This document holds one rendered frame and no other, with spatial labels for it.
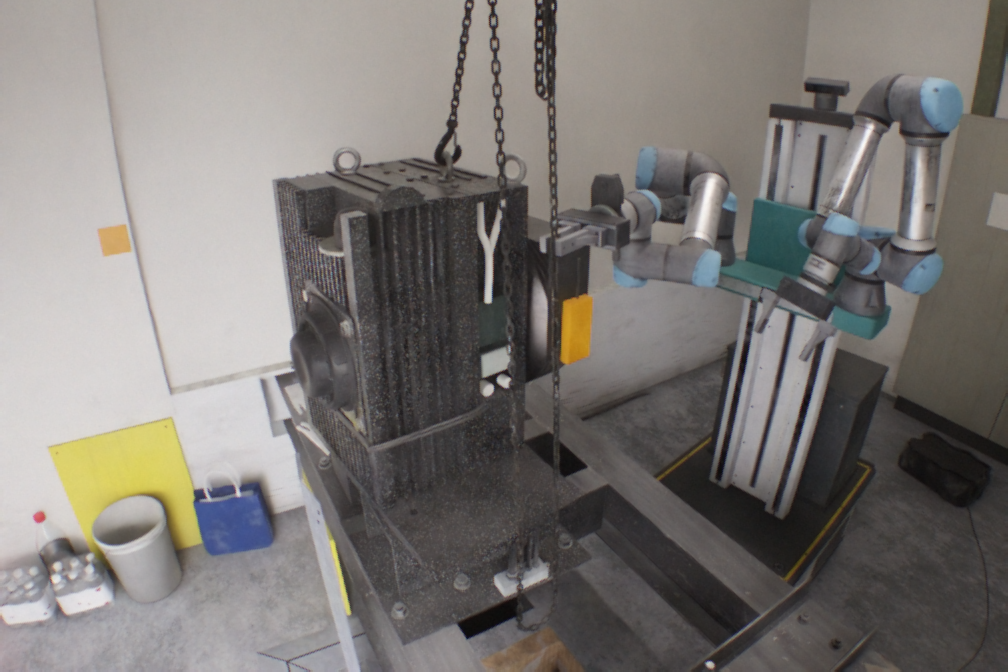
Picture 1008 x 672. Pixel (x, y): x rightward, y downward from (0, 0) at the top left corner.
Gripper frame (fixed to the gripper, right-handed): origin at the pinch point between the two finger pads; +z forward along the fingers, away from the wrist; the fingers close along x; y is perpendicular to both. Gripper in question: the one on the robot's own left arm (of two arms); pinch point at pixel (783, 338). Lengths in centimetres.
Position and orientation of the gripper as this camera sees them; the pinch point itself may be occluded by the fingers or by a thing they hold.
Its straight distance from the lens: 146.7
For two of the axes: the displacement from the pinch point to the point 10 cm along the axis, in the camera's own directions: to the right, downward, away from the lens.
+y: -7.4, -1.6, -6.5
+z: -4.0, 8.8, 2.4
